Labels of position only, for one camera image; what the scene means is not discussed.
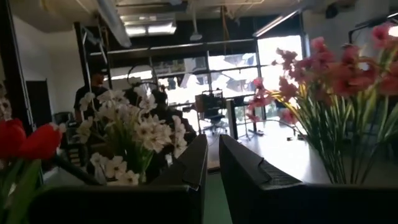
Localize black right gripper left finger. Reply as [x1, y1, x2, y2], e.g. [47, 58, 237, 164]
[27, 133, 208, 224]

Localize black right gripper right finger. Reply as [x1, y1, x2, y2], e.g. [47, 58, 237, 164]
[219, 134, 398, 224]

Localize pink artificial flower bunch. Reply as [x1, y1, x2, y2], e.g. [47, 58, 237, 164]
[354, 23, 398, 185]
[271, 36, 379, 185]
[245, 77, 330, 184]

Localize red artificial tulip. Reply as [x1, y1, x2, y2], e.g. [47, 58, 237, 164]
[6, 122, 67, 224]

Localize green stems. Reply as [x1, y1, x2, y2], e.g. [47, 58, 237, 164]
[0, 118, 28, 224]

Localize black floor stand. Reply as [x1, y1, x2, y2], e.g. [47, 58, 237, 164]
[225, 95, 267, 141]

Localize black office chair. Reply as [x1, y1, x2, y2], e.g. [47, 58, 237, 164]
[201, 105, 229, 136]

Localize person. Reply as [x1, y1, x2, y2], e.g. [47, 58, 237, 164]
[73, 70, 109, 124]

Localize dark door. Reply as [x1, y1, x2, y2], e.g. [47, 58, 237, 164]
[25, 80, 53, 128]

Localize black metal rack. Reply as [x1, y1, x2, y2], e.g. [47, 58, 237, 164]
[73, 21, 113, 91]

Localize white hanging lamp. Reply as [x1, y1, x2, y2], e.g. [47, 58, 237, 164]
[189, 0, 203, 42]

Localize ceiling light panel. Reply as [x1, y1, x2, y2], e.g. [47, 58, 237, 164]
[120, 12, 177, 37]

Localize overhead bar with light strips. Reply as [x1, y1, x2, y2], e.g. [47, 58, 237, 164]
[252, 8, 303, 39]

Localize white ceiling pipe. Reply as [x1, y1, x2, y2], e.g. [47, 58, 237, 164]
[95, 0, 132, 49]

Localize black ceiling device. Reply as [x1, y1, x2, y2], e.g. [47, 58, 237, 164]
[325, 2, 340, 19]

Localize large window wall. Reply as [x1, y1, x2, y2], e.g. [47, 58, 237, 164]
[107, 34, 308, 131]

